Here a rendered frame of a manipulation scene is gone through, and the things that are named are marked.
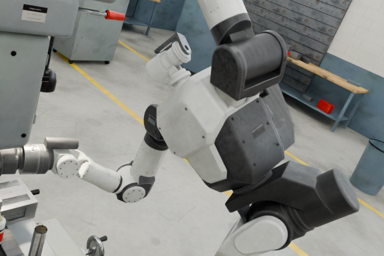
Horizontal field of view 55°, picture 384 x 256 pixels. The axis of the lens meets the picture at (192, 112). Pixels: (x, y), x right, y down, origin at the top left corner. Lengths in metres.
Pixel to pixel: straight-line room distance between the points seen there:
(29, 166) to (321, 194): 0.78
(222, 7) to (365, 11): 7.55
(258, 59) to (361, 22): 7.52
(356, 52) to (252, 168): 7.41
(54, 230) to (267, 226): 0.96
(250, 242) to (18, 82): 0.68
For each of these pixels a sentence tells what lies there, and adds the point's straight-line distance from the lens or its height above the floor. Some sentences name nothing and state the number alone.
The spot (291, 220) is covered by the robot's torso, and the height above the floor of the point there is 1.41.
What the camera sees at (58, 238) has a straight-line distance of 1.62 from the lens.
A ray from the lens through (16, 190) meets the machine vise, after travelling 1.38.
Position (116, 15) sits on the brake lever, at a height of 1.71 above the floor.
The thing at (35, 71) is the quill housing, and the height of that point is 1.54.
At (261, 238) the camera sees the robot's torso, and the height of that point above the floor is 1.35.
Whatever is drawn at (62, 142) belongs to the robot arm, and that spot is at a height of 1.29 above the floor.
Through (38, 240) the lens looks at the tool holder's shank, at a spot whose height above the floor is 1.32.
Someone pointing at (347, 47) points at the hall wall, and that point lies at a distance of 8.30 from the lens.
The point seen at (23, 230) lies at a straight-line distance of 1.46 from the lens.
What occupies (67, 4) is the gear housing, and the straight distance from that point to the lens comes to 0.90.
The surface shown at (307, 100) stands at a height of 0.24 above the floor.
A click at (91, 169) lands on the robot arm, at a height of 1.21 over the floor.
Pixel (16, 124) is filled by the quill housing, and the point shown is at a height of 1.39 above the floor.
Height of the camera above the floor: 1.88
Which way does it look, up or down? 21 degrees down
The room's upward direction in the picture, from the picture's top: 21 degrees clockwise
